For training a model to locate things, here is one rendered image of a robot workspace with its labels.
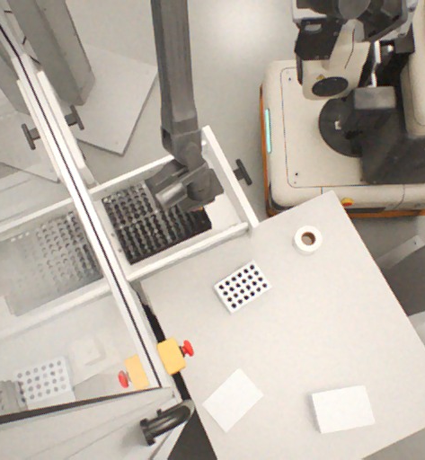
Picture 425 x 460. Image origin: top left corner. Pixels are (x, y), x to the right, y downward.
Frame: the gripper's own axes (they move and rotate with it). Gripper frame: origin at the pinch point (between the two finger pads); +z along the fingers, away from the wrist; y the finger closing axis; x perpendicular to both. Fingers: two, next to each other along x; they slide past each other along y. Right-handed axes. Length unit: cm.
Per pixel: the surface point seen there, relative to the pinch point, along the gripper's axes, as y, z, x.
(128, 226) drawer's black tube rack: -17.9, 3.4, 3.2
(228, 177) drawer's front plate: 9.3, 1.1, 3.4
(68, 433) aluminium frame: -21, -84, -39
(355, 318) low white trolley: 25, 20, -39
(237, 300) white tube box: -0.5, 15.3, -22.6
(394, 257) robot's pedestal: 73, 94, -22
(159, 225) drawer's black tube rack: -10.8, 3.7, 0.4
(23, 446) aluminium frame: -21, -90, -39
